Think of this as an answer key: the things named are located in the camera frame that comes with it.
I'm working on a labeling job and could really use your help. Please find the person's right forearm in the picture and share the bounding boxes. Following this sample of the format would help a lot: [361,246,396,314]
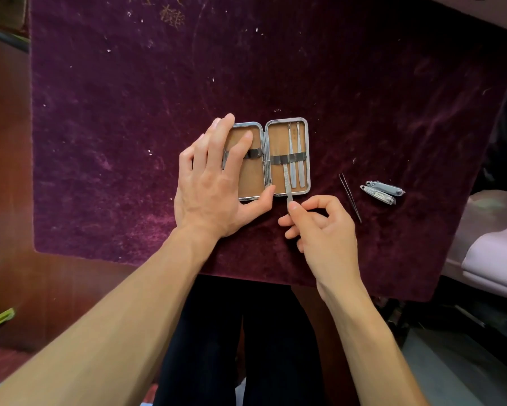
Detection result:
[317,279,430,406]

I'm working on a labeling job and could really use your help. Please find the person's left forearm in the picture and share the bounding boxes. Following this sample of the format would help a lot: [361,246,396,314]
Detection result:
[0,227,221,406]

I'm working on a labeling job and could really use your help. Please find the person's black trousers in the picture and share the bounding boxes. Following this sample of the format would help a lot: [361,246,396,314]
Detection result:
[153,275,327,406]

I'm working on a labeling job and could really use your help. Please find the person's left hand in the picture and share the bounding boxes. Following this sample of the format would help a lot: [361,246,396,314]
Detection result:
[174,113,276,239]

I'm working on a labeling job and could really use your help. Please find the person's right hand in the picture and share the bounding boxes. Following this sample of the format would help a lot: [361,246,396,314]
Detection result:
[278,195,362,304]

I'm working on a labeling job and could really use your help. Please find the silver nail file tool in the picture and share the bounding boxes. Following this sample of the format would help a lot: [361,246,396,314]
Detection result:
[281,162,294,208]

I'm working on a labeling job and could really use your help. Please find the silver cuticle tool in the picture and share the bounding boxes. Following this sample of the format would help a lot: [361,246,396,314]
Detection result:
[296,122,307,188]
[287,123,298,189]

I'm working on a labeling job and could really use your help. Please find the dark metal tweezers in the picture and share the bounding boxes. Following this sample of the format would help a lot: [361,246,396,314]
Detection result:
[339,173,362,224]

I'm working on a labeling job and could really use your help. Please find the tan manicure case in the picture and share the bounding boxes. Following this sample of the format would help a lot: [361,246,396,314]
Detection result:
[222,117,311,202]

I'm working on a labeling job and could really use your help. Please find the large silver nail clipper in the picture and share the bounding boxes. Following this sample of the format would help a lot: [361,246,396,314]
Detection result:
[360,185,397,206]

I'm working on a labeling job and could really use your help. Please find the pale pink cushion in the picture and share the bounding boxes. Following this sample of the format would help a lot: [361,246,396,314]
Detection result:
[441,190,507,304]

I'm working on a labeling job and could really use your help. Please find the purple velvet cloth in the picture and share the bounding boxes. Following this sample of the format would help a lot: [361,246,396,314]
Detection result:
[28,0,507,303]

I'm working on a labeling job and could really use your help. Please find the small silver nail clipper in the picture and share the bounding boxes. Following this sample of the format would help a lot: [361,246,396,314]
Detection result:
[365,181,406,197]

